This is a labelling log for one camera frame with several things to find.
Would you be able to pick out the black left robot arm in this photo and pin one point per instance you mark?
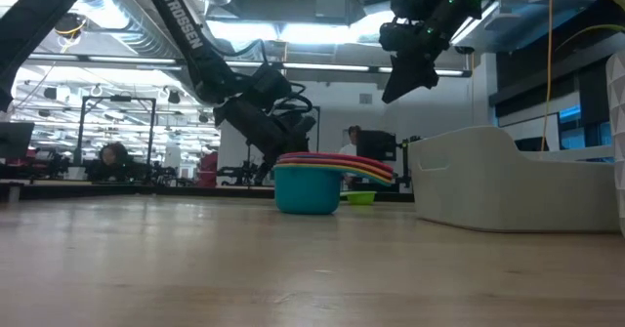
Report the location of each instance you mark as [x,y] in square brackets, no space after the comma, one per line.
[188,29]

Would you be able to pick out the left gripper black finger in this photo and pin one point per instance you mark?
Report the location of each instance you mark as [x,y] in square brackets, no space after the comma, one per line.
[267,168]

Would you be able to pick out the white faceted plant pot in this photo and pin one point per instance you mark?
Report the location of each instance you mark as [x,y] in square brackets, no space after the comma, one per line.
[617,122]

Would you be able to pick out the black monitor on stand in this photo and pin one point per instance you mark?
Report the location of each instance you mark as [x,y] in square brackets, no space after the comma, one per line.
[376,146]

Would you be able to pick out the person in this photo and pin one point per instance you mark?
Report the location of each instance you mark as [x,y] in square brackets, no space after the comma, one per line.
[349,144]
[113,158]

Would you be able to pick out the black ceiling fixture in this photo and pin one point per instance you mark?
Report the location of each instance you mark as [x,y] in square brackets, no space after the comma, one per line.
[70,24]

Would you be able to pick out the black monitor stand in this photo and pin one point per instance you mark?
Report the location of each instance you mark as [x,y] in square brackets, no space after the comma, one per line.
[405,161]

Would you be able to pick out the green measuring cup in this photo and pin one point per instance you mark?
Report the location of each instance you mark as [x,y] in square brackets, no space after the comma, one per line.
[360,198]

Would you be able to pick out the black computer monitor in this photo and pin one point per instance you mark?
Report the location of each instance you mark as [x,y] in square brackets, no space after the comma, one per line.
[14,139]

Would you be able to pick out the black gantry frame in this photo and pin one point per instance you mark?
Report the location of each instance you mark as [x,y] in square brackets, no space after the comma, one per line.
[117,98]

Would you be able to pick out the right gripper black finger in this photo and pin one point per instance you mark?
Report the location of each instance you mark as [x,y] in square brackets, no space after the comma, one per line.
[410,78]

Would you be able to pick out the teal measuring cup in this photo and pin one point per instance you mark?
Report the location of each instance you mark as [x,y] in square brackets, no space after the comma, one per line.
[307,192]

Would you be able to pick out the white plastic basket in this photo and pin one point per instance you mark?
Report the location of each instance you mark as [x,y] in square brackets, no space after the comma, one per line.
[488,190]

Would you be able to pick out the red chair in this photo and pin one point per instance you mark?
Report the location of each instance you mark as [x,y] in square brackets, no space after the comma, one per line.
[209,166]

